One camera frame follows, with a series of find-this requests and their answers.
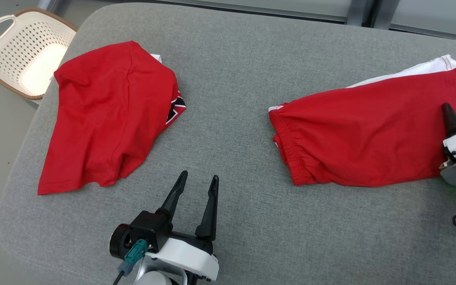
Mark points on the red white basketball jersey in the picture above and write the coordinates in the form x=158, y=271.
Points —
x=109, y=111

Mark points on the red shorts with white stripe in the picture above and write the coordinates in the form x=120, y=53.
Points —
x=370, y=130

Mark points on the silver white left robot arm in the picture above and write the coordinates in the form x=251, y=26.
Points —
x=156, y=275

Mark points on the grey fabric sofa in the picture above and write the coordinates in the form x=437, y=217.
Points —
x=232, y=99

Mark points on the cream perforated laundry basket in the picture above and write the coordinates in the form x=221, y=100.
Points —
x=34, y=51

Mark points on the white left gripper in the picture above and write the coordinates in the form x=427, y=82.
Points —
x=188, y=255

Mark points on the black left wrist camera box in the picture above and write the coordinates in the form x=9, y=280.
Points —
x=149, y=227

